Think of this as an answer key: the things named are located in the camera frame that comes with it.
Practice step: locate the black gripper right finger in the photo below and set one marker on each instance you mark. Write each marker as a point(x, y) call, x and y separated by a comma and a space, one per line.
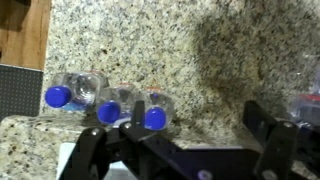
point(276, 150)

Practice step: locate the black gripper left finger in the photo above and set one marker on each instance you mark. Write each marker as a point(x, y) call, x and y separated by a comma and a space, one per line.
point(100, 153)

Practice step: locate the Fiji water bottle blue cap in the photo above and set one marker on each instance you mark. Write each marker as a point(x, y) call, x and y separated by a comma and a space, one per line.
point(111, 108)
point(156, 113)
point(71, 93)

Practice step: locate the shrink-wrapped water bottle pack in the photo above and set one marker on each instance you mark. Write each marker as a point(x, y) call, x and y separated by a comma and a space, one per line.
point(308, 100)

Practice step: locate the grey perforated mat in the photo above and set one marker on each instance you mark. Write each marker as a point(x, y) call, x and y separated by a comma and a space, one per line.
point(18, 91)

